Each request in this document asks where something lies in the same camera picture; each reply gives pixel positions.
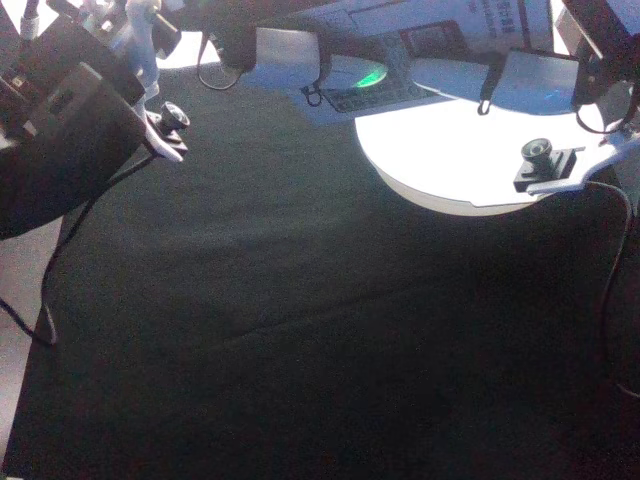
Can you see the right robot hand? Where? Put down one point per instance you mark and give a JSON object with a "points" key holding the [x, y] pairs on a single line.
{"points": [[75, 160]]}

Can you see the dark table cloth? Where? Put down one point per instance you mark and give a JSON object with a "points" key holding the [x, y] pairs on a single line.
{"points": [[300, 300]]}

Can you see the dark grid panel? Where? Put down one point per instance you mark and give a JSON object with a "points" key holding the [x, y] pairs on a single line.
{"points": [[370, 100]]}

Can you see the white printed carton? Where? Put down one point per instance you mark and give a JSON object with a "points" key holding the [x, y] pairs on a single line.
{"points": [[500, 25]]}

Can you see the black box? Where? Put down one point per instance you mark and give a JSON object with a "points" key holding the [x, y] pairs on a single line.
{"points": [[610, 20]]}

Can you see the white right camera bracket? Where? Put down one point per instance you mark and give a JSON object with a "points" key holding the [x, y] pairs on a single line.
{"points": [[160, 145]]}

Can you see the white camera bracket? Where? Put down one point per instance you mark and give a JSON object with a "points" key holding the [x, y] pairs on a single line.
{"points": [[600, 160], [160, 145]]}

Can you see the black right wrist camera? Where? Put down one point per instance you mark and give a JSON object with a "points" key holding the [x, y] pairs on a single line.
{"points": [[175, 116]]}

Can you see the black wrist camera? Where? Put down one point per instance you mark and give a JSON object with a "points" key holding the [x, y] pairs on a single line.
{"points": [[537, 150], [175, 116]]}

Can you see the grey metal post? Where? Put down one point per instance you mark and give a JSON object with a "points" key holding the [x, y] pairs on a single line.
{"points": [[30, 20]]}

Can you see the box with red frame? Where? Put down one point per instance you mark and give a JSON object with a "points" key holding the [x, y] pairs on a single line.
{"points": [[435, 40]]}

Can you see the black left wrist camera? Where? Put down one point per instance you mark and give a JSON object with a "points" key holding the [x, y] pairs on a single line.
{"points": [[537, 150]]}

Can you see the white left camera bracket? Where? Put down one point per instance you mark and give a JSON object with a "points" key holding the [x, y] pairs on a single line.
{"points": [[600, 160]]}

